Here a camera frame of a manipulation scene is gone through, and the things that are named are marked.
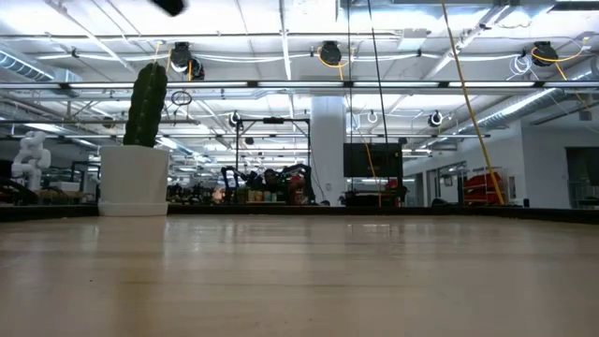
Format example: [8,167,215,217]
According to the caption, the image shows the black aluminium table frame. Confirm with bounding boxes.
[0,204,599,225]

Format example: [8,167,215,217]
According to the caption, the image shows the green cactus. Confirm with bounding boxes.
[123,62,168,149]

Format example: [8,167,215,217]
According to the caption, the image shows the red storage bin rack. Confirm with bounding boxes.
[462,170,504,206]

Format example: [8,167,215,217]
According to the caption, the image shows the white square pillar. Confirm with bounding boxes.
[310,95,347,206]

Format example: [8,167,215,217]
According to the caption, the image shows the black wall screen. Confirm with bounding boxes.
[343,142,404,179]

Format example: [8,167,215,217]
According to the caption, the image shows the white hexagonal plant pot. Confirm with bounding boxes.
[97,144,170,217]

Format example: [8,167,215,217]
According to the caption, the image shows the black hanging cable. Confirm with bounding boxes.
[345,0,356,206]
[366,0,392,144]

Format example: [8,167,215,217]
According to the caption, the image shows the white robot figure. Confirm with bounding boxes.
[9,130,51,191]

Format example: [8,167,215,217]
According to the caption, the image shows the yellow hanging cable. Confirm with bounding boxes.
[439,0,506,206]

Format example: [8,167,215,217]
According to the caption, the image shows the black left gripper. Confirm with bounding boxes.
[150,0,187,18]

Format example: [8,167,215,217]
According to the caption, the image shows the person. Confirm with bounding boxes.
[264,168,282,191]

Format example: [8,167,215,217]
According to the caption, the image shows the black background rig frame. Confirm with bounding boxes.
[235,117,312,205]

